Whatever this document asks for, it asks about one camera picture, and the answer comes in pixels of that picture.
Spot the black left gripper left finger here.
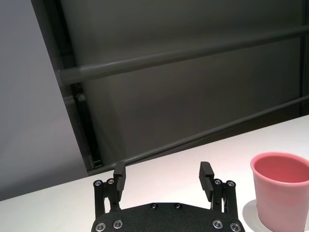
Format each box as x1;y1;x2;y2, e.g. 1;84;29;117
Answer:
93;161;126;215

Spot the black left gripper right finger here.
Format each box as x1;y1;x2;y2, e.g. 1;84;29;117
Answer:
198;161;239;215

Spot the pink plastic cup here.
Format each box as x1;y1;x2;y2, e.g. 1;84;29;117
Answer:
250;151;309;232

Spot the thin grey horizontal frame rail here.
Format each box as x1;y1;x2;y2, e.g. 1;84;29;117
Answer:
87;95;309;176

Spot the black vertical frame strip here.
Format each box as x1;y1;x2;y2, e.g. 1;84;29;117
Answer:
70;82;104;170

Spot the thick grey horizontal frame rail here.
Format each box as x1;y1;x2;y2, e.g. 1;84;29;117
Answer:
57;24;309;86

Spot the grey vertical frame post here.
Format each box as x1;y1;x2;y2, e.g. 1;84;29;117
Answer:
30;0;102;176

